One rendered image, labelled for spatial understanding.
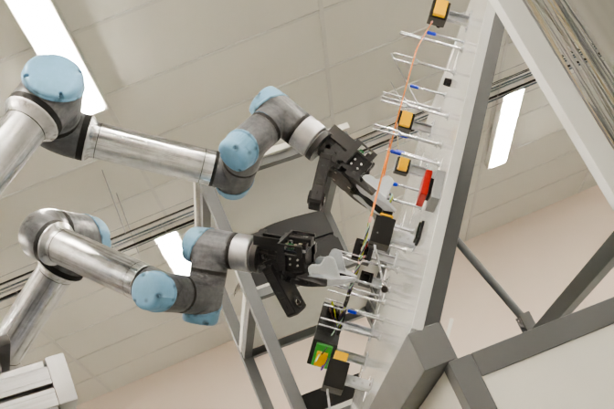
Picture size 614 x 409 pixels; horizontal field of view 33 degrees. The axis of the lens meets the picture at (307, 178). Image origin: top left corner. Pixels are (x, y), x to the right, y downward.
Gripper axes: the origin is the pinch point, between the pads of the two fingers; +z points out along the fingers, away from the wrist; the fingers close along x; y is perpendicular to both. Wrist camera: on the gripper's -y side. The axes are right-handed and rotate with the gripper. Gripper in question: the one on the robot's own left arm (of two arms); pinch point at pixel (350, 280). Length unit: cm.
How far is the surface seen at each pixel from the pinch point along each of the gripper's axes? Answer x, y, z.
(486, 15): 19, 49, 20
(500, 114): 531, -131, -85
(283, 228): 92, -35, -56
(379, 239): 5.5, 7.1, 4.0
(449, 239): -3.1, 13.4, 20.2
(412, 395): -25.4, -5.7, 20.7
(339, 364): 8.5, -24.6, -5.5
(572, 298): 52, -22, 35
